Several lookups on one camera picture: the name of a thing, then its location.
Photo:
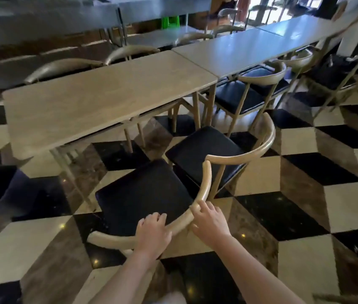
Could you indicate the light wooden table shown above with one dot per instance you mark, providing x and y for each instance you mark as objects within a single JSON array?
[
  {"x": 242, "y": 50},
  {"x": 302, "y": 26},
  {"x": 103, "y": 98}
]

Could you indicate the dark round seat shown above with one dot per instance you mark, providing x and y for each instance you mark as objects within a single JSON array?
[{"x": 1, "y": 189}]

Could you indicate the person's left fingers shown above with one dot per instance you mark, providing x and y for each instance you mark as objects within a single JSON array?
[{"x": 153, "y": 219}]

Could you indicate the person's left forearm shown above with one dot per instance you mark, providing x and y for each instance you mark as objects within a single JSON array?
[{"x": 125, "y": 278}]

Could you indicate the wooden chair with black seat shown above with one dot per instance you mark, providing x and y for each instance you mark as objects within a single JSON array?
[
  {"x": 61, "y": 68},
  {"x": 128, "y": 52},
  {"x": 144, "y": 196},
  {"x": 228, "y": 28},
  {"x": 239, "y": 96},
  {"x": 201, "y": 148},
  {"x": 193, "y": 37},
  {"x": 229, "y": 12},
  {"x": 293, "y": 61},
  {"x": 331, "y": 75}
]

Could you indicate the green plastic stool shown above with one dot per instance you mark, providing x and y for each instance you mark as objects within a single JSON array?
[{"x": 170, "y": 21}]

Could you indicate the person's right forearm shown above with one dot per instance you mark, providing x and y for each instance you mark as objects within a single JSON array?
[{"x": 255, "y": 275}]

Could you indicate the person's right fingers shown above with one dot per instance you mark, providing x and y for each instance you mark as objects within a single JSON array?
[{"x": 202, "y": 207}]

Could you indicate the person's left hand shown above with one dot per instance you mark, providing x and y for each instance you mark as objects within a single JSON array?
[{"x": 152, "y": 235}]

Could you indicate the stainless steel counter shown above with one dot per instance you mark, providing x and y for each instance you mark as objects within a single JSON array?
[
  {"x": 39, "y": 22},
  {"x": 163, "y": 7}
]

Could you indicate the person's right hand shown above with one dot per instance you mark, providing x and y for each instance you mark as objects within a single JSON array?
[{"x": 210, "y": 223}]

